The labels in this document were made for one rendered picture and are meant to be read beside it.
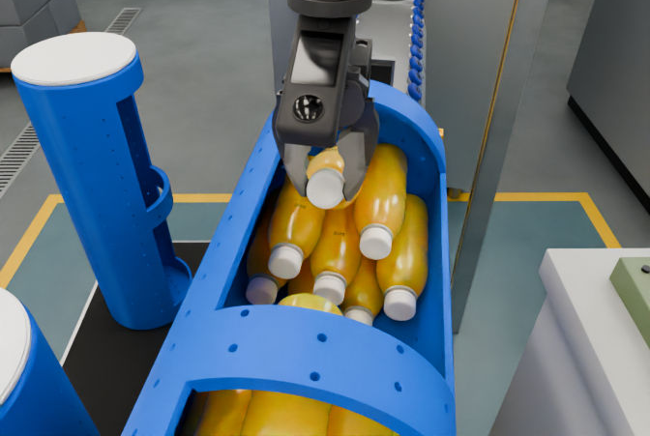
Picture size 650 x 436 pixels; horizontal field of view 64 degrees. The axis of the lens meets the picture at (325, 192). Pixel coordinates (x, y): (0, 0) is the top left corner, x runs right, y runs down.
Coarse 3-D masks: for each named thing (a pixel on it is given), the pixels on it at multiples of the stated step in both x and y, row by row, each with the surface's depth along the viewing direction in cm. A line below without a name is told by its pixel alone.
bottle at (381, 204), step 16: (384, 144) 76; (384, 160) 72; (400, 160) 74; (368, 176) 71; (384, 176) 70; (400, 176) 71; (368, 192) 67; (384, 192) 67; (400, 192) 69; (368, 208) 66; (384, 208) 65; (400, 208) 67; (368, 224) 65; (384, 224) 65; (400, 224) 66
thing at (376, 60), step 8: (376, 56) 112; (384, 56) 112; (392, 56) 112; (376, 64) 110; (384, 64) 110; (392, 64) 111; (376, 72) 111; (384, 72) 111; (392, 72) 112; (376, 80) 112; (384, 80) 112; (392, 80) 113
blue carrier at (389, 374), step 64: (384, 128) 75; (256, 192) 55; (448, 256) 60; (192, 320) 44; (256, 320) 40; (320, 320) 40; (384, 320) 71; (448, 320) 53; (192, 384) 38; (256, 384) 37; (320, 384) 36; (384, 384) 38; (448, 384) 47
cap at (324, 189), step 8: (312, 176) 53; (320, 176) 53; (328, 176) 53; (336, 176) 53; (312, 184) 53; (320, 184) 53; (328, 184) 53; (336, 184) 53; (312, 192) 53; (320, 192) 53; (328, 192) 53; (336, 192) 53; (312, 200) 53; (320, 200) 53; (328, 200) 53; (336, 200) 53; (320, 208) 54; (328, 208) 53
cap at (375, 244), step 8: (368, 232) 63; (376, 232) 63; (384, 232) 64; (360, 240) 64; (368, 240) 63; (376, 240) 63; (384, 240) 62; (360, 248) 64; (368, 248) 64; (376, 248) 64; (384, 248) 63; (368, 256) 65; (376, 256) 64; (384, 256) 64
